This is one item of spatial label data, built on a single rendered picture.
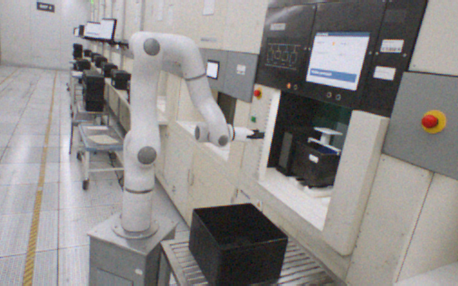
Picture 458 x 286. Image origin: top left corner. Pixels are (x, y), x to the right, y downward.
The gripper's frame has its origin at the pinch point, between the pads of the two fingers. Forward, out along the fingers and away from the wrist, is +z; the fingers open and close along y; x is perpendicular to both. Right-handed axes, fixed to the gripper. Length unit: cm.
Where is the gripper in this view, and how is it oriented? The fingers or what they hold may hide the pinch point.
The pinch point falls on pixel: (258, 134)
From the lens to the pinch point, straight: 148.2
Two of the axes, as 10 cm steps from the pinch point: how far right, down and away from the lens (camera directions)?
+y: 4.6, 3.0, -8.3
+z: 8.7, 0.0, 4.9
